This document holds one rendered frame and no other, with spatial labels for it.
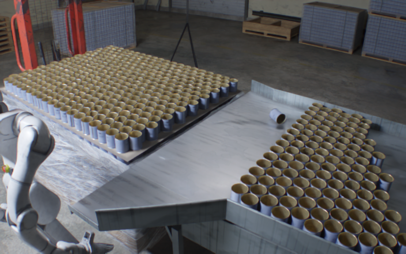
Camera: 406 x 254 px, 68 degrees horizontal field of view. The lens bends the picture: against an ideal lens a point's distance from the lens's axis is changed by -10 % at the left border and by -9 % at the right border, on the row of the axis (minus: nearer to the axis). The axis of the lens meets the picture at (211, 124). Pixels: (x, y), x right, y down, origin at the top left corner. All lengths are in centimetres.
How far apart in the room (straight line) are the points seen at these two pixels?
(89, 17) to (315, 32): 538
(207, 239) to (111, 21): 621
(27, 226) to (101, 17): 608
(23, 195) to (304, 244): 99
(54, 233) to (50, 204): 21
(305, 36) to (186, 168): 757
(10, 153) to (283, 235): 109
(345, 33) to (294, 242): 761
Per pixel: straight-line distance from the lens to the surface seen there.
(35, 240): 140
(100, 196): 144
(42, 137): 123
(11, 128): 133
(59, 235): 179
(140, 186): 146
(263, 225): 122
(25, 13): 286
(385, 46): 852
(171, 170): 154
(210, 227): 143
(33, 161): 124
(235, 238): 139
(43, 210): 158
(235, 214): 126
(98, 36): 710
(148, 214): 124
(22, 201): 128
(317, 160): 162
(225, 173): 152
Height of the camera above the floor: 198
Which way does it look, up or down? 28 degrees down
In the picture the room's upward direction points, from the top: 2 degrees clockwise
